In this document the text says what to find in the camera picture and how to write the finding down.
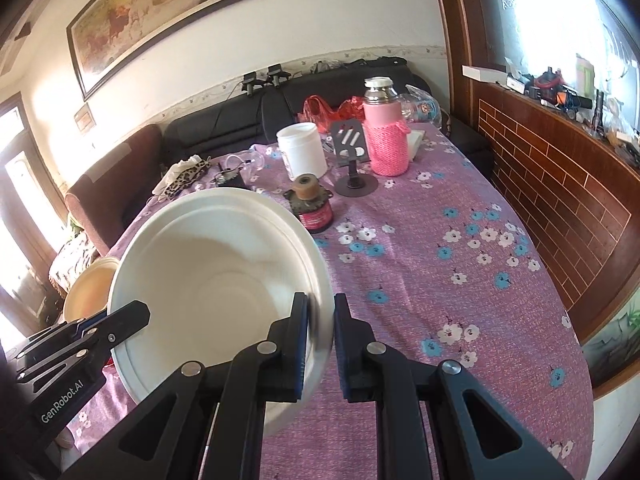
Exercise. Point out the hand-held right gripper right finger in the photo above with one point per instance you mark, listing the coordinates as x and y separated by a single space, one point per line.
341 345

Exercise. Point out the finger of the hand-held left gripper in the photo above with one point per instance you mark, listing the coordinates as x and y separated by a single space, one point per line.
125 322
55 337

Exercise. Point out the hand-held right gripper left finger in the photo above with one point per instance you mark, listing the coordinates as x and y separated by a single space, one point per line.
300 345

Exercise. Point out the cream ribbed bowl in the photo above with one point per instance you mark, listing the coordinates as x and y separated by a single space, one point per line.
87 290

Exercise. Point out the white round bowl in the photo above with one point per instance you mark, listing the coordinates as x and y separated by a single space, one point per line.
210 280

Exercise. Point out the person's left hand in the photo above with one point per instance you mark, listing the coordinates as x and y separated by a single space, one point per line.
65 440

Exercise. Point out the floral cushion cloth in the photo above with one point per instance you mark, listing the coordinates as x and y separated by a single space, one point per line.
72 265

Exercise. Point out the purple floral tablecloth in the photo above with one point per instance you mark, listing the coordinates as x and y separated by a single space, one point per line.
425 300

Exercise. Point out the wooden framed door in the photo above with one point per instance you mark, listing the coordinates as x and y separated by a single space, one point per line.
20 210

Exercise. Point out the brown armchair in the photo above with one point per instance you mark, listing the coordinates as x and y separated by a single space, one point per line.
115 185

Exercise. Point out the dark jar with red label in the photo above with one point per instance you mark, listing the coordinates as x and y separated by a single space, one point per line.
312 207

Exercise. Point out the leopard print cloth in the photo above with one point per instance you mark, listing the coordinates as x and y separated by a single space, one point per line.
182 175

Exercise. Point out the white plastic jar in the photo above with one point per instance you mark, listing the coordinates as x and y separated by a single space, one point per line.
302 152

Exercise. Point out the black phone stand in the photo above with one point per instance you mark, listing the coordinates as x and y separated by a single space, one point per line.
352 142

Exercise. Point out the white box on table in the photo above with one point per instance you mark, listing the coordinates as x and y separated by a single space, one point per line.
416 144

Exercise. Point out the bottle in pink knitted sleeve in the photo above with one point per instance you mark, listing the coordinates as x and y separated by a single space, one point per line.
385 135

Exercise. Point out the black leather sofa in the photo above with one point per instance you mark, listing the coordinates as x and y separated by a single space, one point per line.
220 125

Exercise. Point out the red plastic bag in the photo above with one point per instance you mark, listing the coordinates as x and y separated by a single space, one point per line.
325 107

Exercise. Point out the clear plastic bag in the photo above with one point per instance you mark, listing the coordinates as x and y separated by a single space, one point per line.
422 105

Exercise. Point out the black clip device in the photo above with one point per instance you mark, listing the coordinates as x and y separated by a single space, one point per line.
251 84
277 76

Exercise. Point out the wooden brick-pattern ledge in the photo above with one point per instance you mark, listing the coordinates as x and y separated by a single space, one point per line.
550 180

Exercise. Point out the green picture panel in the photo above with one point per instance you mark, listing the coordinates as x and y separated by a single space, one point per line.
617 345

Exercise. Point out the framed horse painting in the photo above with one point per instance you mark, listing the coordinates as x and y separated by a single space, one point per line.
165 20

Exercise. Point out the white flat box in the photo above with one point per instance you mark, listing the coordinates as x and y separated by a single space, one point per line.
484 72

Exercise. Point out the small wall plaque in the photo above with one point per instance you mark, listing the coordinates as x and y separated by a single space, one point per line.
85 117

